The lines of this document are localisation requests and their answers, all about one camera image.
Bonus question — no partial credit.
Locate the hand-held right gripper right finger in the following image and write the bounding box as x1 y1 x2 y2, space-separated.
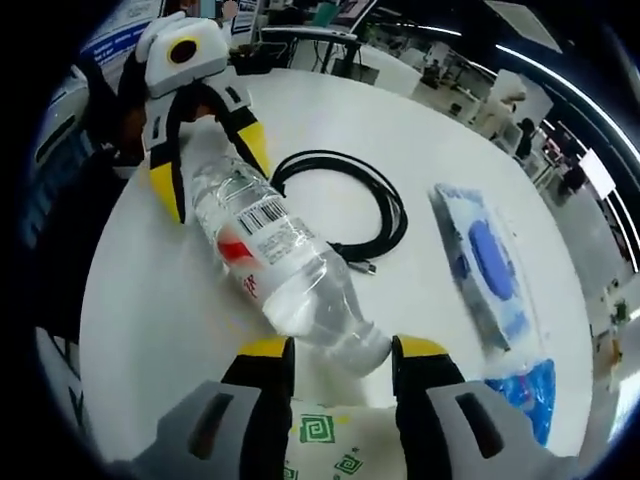
391 335 566 480

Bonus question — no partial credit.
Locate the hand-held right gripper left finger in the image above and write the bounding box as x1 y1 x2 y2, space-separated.
133 335 296 480

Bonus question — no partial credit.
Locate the white green-patterned paper cup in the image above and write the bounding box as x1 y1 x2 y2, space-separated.
283 394 406 480

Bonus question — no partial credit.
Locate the blue tissue pack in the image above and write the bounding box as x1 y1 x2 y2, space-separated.
483 357 557 444

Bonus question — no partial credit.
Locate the clear plastic water bottle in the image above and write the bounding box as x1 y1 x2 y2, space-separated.
182 119 391 376

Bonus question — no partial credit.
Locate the wet wipes pack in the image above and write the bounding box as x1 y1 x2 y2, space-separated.
428 182 539 354

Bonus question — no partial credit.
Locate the black cable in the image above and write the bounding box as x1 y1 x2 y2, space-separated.
272 149 409 276

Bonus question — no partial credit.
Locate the person's left hand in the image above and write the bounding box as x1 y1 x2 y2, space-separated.
115 97 150 169

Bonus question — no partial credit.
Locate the white chest device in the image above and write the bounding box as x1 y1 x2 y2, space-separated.
33 64 99 169

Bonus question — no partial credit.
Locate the hanging white screen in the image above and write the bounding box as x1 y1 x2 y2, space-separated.
582 149 619 201

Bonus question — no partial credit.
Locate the ceiling air vent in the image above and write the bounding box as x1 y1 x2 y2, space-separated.
483 0 565 52

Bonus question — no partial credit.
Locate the blue white wall poster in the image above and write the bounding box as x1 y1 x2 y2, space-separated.
82 2 164 64

